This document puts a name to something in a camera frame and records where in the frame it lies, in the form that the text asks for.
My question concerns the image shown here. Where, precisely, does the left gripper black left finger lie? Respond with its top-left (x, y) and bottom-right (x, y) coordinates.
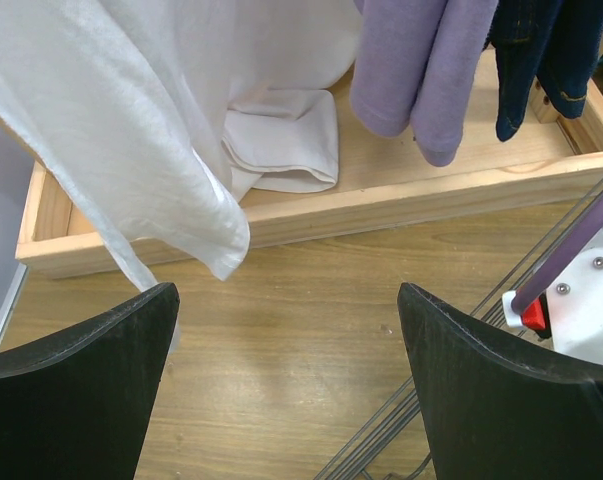
top-left (0, 283), bottom-right (179, 479)

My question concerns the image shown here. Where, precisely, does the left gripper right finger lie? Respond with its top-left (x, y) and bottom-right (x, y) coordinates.
top-left (397, 283), bottom-right (603, 479)

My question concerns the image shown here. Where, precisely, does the wooden clothes rack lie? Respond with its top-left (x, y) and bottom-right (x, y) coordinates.
top-left (15, 49), bottom-right (603, 278)

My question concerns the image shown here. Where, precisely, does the white tank top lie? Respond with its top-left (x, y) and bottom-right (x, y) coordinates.
top-left (0, 1), bottom-right (360, 290)

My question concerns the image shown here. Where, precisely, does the lavender garment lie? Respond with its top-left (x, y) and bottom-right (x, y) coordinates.
top-left (350, 1), bottom-right (497, 167)

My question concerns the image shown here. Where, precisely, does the navy blue garment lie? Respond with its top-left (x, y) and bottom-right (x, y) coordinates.
top-left (487, 0), bottom-right (603, 142)

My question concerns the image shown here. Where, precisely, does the black wire dish rack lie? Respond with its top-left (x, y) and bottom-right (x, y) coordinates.
top-left (320, 178), bottom-right (603, 479)

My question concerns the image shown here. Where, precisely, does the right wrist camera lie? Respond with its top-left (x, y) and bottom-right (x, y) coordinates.
top-left (502, 228), bottom-right (603, 365)

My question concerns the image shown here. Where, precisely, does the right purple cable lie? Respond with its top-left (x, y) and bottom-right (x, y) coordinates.
top-left (513, 161), bottom-right (603, 312)

